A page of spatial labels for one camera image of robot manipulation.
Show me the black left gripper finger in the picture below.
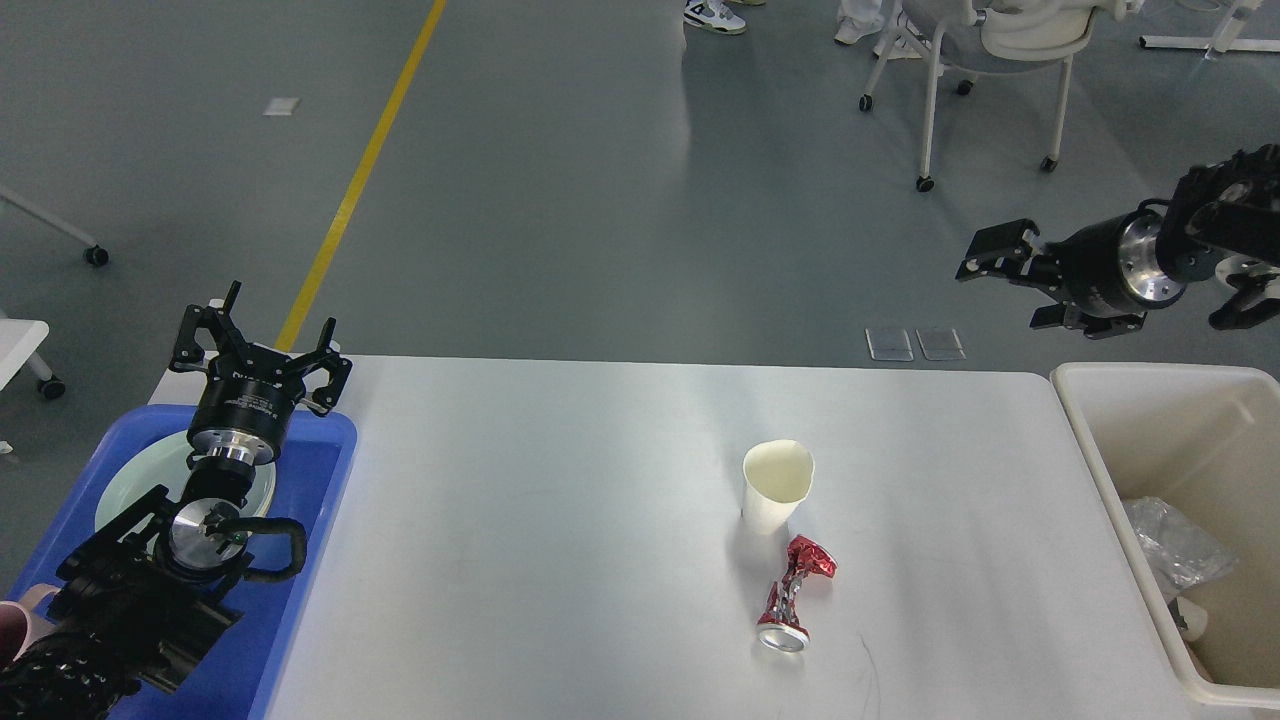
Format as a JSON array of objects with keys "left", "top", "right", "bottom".
[
  {"left": 288, "top": 316, "right": 352, "bottom": 416},
  {"left": 168, "top": 281, "right": 244, "bottom": 377}
]

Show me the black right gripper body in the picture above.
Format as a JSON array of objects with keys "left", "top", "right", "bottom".
[{"left": 1050, "top": 211, "right": 1187, "bottom": 318}]

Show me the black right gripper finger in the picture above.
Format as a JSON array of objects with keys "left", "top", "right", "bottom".
[
  {"left": 955, "top": 219, "right": 1066, "bottom": 297},
  {"left": 1030, "top": 304, "right": 1146, "bottom": 340}
]

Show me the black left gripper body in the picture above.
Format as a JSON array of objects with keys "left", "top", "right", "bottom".
[{"left": 187, "top": 345, "right": 323, "bottom": 466}]

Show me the light green plate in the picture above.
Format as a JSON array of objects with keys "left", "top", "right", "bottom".
[{"left": 93, "top": 432, "right": 276, "bottom": 530}]

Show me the aluminium foil tray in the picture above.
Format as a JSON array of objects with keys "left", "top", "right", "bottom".
[{"left": 1123, "top": 496, "right": 1240, "bottom": 603}]

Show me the white paper cup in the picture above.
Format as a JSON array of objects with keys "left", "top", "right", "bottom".
[
  {"left": 741, "top": 439, "right": 815, "bottom": 536},
  {"left": 1167, "top": 596, "right": 1210, "bottom": 643}
]

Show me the crushed red soda can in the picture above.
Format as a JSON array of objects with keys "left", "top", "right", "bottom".
[{"left": 755, "top": 534, "right": 838, "bottom": 653}]

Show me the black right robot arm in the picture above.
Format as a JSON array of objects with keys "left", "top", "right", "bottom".
[{"left": 956, "top": 143, "right": 1279, "bottom": 340}]

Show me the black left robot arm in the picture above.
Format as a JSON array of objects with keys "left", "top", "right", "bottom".
[{"left": 3, "top": 282, "right": 352, "bottom": 719}]

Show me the floor socket cover right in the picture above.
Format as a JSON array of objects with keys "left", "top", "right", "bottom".
[{"left": 915, "top": 327, "right": 966, "bottom": 363}]

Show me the floor socket cover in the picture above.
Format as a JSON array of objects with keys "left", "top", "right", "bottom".
[
  {"left": 915, "top": 327, "right": 966, "bottom": 363},
  {"left": 864, "top": 327, "right": 915, "bottom": 363}
]

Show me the white chair leg with caster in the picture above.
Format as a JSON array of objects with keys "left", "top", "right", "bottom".
[{"left": 1, "top": 184, "right": 111, "bottom": 268}]

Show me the floor socket cover left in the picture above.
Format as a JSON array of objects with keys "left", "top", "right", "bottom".
[{"left": 864, "top": 327, "right": 915, "bottom": 363}]

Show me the beige plastic bin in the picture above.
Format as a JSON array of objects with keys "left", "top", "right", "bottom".
[{"left": 1051, "top": 363, "right": 1279, "bottom": 719}]

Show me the white side table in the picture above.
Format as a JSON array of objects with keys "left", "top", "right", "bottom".
[{"left": 1, "top": 315, "right": 67, "bottom": 400}]

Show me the white office chair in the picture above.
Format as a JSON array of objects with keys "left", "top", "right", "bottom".
[{"left": 858, "top": 1, "right": 1140, "bottom": 193}]

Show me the white shoe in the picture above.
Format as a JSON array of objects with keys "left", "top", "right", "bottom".
[
  {"left": 872, "top": 33, "right": 931, "bottom": 61},
  {"left": 835, "top": 17, "right": 884, "bottom": 46}
]

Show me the pink HOME mug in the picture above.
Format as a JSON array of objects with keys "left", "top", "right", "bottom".
[{"left": 1, "top": 583, "right": 60, "bottom": 670}]

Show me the white sneaker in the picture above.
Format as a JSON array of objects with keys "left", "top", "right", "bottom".
[{"left": 682, "top": 1, "right": 748, "bottom": 36}]

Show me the white frame base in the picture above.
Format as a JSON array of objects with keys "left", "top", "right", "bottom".
[{"left": 1138, "top": 1, "right": 1279, "bottom": 60}]

